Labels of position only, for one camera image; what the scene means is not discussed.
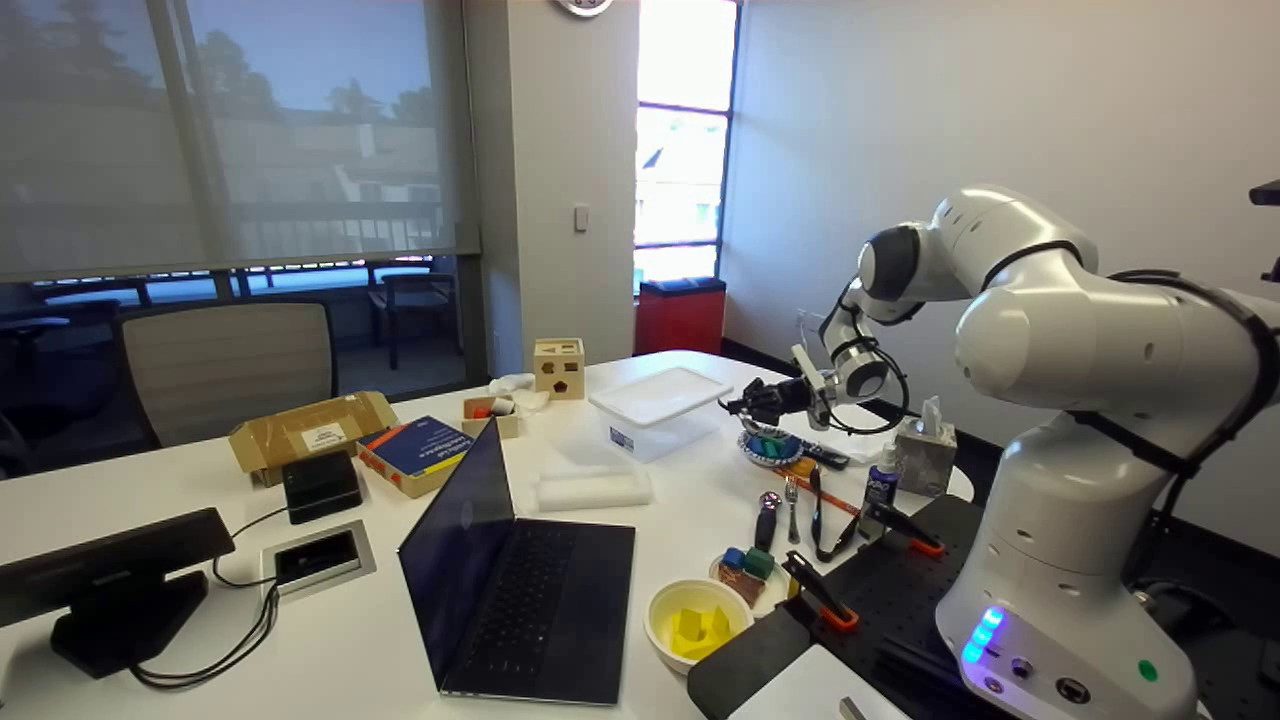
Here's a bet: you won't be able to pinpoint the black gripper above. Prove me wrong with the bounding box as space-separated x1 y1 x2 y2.
726 341 865 426

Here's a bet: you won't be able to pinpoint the blue patterned bowl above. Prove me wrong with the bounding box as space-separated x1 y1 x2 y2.
741 425 808 471

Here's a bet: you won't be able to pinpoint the yellow toy blocks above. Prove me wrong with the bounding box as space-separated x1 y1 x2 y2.
660 600 741 665

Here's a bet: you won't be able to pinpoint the black remote control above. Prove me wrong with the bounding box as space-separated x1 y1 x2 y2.
794 439 854 471

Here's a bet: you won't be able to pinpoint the white plastic bin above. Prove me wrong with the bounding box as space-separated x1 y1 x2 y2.
585 364 735 462

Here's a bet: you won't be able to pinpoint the red bin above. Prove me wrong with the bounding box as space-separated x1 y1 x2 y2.
631 274 733 357

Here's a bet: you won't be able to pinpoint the black tongs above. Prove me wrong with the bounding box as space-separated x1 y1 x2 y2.
805 471 872 563

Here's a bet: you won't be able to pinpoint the grey tissue box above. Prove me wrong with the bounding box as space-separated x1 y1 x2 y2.
890 395 965 498

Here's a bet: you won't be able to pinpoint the red-brown toy block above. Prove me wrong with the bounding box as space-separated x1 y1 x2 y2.
716 563 769 609

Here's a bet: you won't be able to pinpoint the orange-tipped black clamp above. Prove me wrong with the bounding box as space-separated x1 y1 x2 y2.
775 549 865 634
875 495 952 563

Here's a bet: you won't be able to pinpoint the wooden shape sorter cube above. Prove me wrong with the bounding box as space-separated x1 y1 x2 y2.
528 332 591 404

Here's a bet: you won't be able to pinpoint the black mounting board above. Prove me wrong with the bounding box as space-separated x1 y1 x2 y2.
682 492 1017 720

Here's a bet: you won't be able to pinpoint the white paper sheet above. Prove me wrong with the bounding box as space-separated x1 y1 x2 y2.
724 640 913 720

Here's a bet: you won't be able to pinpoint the black open laptop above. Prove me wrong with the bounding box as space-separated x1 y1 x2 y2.
396 416 639 707

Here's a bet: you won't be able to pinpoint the blue and yellow book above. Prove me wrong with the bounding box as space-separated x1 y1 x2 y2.
354 413 478 498

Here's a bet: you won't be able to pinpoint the small black box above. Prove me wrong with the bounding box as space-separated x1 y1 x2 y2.
279 448 368 529

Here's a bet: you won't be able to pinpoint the flat cardboard box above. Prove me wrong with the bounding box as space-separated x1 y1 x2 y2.
224 388 401 487

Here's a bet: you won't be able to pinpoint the table outlet panel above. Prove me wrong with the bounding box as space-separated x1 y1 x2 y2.
258 517 381 591

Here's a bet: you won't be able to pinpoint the grey office chair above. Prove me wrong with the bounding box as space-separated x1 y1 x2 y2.
111 294 341 452

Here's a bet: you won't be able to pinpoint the grey roller blind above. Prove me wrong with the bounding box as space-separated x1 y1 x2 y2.
0 0 464 288

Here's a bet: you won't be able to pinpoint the black video bar device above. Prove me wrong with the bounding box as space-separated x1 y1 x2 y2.
0 503 238 679

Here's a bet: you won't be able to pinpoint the orange-handled tool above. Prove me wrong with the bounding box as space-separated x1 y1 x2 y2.
784 455 865 521

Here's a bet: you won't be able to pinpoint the black-handled ice cream scoop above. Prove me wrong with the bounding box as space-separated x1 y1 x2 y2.
750 487 784 556

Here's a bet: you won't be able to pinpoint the black cable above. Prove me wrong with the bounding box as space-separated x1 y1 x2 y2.
129 503 293 692

